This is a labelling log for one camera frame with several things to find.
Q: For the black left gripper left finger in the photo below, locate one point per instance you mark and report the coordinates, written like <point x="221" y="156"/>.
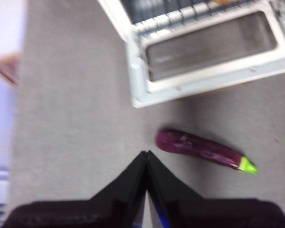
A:
<point x="85" y="213"/>

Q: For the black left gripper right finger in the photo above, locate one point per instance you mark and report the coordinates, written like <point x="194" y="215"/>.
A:
<point x="204" y="213"/>

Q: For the purple eggplant green stem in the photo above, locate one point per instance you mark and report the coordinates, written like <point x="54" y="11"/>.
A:
<point x="194" y="147"/>

